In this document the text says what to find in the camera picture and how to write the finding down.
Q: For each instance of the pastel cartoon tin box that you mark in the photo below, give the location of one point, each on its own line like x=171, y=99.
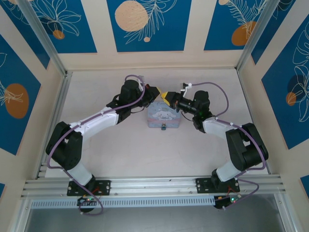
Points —
x=164, y=113

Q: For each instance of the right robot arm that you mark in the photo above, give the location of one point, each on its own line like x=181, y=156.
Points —
x=217, y=128

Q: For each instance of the aluminium side rail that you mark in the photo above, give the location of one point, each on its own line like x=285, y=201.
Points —
x=61, y=96

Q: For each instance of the aluminium frame post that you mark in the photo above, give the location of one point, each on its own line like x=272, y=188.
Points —
x=46, y=41
x=260, y=29

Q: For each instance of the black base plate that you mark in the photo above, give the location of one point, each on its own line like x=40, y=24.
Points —
x=77, y=188
x=205, y=185

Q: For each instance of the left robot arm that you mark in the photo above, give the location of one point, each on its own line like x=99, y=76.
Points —
x=96, y=123

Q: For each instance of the aluminium cross rail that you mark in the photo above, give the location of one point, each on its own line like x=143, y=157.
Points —
x=154, y=186

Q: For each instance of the control circuit board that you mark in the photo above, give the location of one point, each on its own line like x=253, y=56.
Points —
x=228, y=201
x=88, y=200

